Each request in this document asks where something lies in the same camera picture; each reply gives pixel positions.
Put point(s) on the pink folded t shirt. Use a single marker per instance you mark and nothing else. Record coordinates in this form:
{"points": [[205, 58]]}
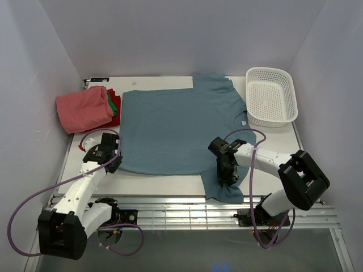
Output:
{"points": [[69, 105]]}

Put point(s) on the blue label sticker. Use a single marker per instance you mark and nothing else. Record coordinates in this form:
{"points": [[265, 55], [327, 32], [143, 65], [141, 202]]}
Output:
{"points": [[99, 79]]}

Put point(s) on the white perforated plastic basket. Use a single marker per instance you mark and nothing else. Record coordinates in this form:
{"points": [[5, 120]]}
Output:
{"points": [[270, 97]]}

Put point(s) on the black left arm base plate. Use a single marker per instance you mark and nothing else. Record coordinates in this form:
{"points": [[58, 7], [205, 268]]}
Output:
{"points": [[128, 216]]}

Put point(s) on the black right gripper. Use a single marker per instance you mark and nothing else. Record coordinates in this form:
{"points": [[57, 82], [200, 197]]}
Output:
{"points": [[222, 177]]}

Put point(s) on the dark red folded t shirt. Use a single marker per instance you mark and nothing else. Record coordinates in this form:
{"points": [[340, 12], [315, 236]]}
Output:
{"points": [[95, 117]]}

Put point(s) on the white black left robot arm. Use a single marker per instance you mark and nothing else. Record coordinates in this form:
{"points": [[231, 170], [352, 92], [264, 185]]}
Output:
{"points": [[65, 229]]}

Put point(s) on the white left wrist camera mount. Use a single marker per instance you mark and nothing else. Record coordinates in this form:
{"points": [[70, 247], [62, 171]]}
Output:
{"points": [[86, 145]]}

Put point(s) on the aluminium table front rail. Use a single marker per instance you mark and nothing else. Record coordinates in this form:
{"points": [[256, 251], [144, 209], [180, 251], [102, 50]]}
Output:
{"points": [[197, 213]]}

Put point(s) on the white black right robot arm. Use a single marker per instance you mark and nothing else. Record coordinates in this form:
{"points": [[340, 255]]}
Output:
{"points": [[302, 180]]}

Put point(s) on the green folded t shirt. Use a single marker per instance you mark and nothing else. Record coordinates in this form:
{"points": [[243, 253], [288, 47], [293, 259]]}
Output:
{"points": [[112, 101]]}

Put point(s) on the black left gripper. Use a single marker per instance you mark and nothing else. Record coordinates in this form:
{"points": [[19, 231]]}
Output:
{"points": [[118, 162]]}

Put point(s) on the blue t shirt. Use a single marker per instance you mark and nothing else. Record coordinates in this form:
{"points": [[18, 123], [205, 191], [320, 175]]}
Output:
{"points": [[168, 132]]}

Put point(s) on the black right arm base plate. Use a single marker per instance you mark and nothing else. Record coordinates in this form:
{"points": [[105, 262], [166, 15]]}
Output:
{"points": [[244, 218]]}

